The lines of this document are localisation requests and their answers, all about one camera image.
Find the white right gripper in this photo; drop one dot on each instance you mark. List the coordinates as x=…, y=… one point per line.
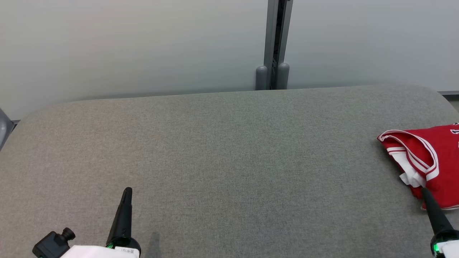
x=448, y=247

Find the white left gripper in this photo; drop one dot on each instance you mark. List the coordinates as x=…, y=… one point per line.
x=107, y=252

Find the red t-shirt with white sleeves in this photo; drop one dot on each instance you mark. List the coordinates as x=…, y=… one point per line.
x=444, y=161

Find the grey curved furniture piece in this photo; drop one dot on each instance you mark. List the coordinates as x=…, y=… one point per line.
x=4, y=129

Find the grey partition post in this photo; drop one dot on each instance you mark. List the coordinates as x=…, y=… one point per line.
x=272, y=36

